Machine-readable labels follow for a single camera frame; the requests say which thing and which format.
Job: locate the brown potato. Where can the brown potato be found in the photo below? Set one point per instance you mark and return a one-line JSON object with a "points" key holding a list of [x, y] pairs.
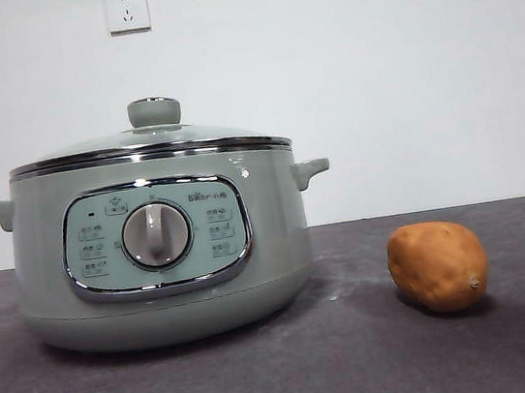
{"points": [[436, 267]]}

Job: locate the sage green electric pot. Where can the sage green electric pot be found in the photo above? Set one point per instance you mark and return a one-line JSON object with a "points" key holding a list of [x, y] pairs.
{"points": [[47, 266]]}

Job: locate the white wall socket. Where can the white wall socket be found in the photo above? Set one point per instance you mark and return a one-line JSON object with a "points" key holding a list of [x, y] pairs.
{"points": [[128, 10]]}

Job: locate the glass lid with green knob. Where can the glass lid with green knob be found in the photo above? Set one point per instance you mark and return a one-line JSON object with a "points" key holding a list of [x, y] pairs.
{"points": [[154, 111]]}

